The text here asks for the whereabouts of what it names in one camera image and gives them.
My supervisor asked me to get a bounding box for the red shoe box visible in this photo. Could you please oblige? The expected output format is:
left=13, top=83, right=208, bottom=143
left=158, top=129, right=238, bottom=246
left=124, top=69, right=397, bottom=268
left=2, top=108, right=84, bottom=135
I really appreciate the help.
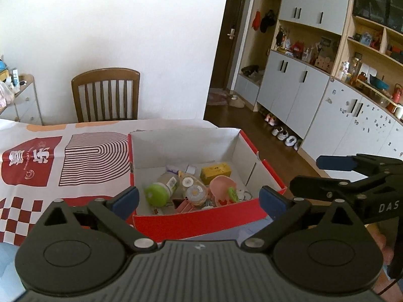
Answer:
left=127, top=127, right=288, bottom=247

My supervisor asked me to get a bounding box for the row of shoes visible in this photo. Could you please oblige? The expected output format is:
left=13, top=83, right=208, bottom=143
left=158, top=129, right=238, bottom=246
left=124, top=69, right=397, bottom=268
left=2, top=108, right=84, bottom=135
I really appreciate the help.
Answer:
left=264, top=113, right=303, bottom=150

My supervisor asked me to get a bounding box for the clear bottle with green cap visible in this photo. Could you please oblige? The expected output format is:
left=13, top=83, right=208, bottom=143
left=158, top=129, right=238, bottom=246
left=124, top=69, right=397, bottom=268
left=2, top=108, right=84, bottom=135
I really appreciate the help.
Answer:
left=144, top=173, right=181, bottom=207

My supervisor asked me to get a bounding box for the white wooden wall cabinet unit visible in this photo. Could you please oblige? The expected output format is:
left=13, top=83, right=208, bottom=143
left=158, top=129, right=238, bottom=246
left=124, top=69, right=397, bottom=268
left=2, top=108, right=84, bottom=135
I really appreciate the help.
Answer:
left=234, top=0, right=403, bottom=177

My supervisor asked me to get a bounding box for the clear jar with grey lid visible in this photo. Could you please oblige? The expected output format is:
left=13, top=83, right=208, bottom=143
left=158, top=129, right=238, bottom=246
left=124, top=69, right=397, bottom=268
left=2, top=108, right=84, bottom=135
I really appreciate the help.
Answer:
left=185, top=185, right=209, bottom=209

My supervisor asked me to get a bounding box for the clear plastic bag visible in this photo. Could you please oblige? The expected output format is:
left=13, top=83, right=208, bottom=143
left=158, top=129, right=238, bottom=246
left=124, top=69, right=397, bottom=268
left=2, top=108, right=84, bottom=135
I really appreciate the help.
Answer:
left=0, top=80, right=15, bottom=107

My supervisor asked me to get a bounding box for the person's right hand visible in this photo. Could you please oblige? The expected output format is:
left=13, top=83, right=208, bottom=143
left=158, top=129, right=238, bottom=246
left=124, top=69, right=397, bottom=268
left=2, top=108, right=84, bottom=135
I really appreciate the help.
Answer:
left=367, top=225, right=394, bottom=262

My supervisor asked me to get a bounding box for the floor mat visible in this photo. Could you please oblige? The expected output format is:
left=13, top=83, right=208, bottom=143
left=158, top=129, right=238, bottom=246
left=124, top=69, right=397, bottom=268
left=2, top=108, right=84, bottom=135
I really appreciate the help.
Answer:
left=207, top=89, right=246, bottom=107

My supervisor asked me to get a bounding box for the red white printed table cover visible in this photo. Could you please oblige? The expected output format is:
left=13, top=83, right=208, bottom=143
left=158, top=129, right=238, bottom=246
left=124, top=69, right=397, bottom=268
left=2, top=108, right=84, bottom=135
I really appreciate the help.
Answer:
left=0, top=118, right=221, bottom=246

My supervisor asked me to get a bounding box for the brown wooden chair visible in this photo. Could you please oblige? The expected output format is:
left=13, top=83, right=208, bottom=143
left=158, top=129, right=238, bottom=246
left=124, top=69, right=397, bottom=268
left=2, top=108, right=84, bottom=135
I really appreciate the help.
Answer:
left=71, top=68, right=141, bottom=123

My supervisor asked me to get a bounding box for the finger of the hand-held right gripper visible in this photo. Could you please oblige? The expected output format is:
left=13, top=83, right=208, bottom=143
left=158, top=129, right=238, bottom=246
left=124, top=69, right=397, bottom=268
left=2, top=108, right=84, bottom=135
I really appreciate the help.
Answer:
left=316, top=154, right=403, bottom=178
left=289, top=175, right=403, bottom=210

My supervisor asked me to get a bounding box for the dark wooden door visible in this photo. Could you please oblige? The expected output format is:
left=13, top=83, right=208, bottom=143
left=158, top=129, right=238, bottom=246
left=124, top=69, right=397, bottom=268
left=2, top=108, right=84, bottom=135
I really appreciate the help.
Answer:
left=208, top=0, right=257, bottom=101

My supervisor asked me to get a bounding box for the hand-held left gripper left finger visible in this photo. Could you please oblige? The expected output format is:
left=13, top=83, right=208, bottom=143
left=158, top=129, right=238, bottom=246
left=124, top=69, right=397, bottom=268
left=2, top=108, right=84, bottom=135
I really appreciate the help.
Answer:
left=41, top=186, right=158, bottom=254

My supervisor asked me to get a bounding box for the blue bowl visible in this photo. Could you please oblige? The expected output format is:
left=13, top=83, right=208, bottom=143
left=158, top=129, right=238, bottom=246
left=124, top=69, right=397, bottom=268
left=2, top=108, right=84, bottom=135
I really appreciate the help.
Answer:
left=369, top=75, right=389, bottom=90

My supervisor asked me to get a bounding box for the group of shelf ornaments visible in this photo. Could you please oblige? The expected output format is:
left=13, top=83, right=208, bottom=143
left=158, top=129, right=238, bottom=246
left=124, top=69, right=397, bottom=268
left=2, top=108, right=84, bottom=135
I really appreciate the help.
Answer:
left=275, top=28, right=334, bottom=73

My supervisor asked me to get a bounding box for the small yellow box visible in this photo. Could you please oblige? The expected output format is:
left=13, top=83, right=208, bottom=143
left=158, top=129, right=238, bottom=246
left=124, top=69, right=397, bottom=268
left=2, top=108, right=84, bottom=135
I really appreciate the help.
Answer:
left=200, top=163, right=232, bottom=185

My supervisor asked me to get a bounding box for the dark bag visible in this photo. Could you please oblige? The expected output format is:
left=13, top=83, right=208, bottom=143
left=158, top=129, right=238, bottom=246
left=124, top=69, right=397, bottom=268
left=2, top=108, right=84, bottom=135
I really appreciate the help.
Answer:
left=241, top=65, right=265, bottom=78

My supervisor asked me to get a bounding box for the white drawer cabinet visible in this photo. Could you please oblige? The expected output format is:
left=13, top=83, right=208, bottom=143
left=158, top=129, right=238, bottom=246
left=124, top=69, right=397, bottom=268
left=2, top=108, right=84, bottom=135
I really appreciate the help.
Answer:
left=0, top=75, right=43, bottom=126

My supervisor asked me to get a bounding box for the pink shell-shaped case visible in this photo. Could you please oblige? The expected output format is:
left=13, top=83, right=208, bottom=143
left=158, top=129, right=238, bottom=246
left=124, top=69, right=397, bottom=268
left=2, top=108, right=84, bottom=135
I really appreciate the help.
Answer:
left=209, top=176, right=237, bottom=207

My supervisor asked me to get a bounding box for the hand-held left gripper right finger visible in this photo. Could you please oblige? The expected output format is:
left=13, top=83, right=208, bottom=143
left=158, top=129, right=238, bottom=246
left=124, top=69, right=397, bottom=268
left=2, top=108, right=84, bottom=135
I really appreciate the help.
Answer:
left=241, top=186, right=362, bottom=254

